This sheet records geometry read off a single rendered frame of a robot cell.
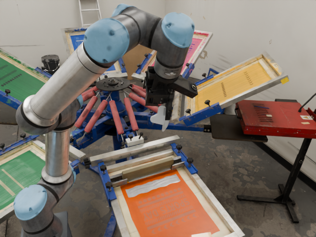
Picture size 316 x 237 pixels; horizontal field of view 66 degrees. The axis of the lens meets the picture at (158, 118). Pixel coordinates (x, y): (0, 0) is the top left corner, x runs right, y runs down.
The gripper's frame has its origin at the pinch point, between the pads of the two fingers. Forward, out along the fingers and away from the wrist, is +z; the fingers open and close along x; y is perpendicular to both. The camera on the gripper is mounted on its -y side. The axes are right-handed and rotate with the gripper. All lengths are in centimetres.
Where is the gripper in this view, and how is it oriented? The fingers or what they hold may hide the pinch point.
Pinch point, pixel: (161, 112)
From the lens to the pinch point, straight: 82.4
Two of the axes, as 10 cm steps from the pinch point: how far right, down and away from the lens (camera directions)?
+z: -1.6, 5.6, 8.2
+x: 1.3, 8.3, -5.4
